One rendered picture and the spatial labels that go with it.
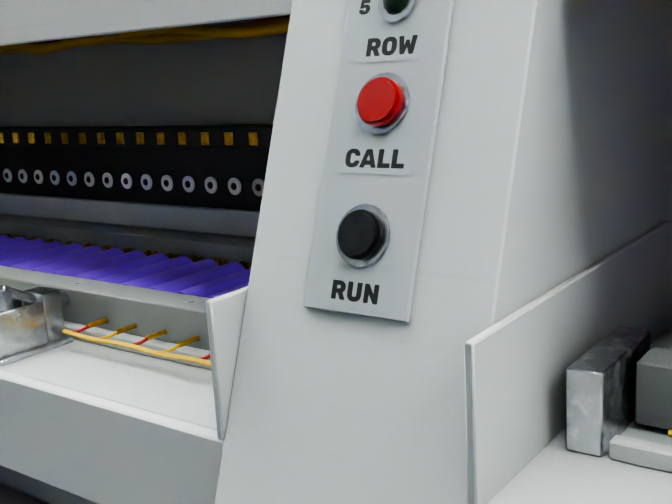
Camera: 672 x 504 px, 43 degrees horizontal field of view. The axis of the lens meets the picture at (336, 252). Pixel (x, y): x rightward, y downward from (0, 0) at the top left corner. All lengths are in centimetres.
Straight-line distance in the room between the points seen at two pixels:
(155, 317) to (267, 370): 12
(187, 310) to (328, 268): 12
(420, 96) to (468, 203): 4
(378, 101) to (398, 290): 6
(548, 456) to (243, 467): 10
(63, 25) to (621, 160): 26
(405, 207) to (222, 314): 7
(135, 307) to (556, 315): 20
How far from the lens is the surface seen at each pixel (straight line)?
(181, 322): 39
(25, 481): 68
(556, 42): 28
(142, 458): 34
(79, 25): 43
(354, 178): 28
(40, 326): 43
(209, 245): 53
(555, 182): 28
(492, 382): 24
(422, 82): 27
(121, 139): 61
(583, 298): 31
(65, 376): 39
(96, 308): 43
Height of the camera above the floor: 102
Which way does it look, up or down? 4 degrees up
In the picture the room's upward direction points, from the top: 8 degrees clockwise
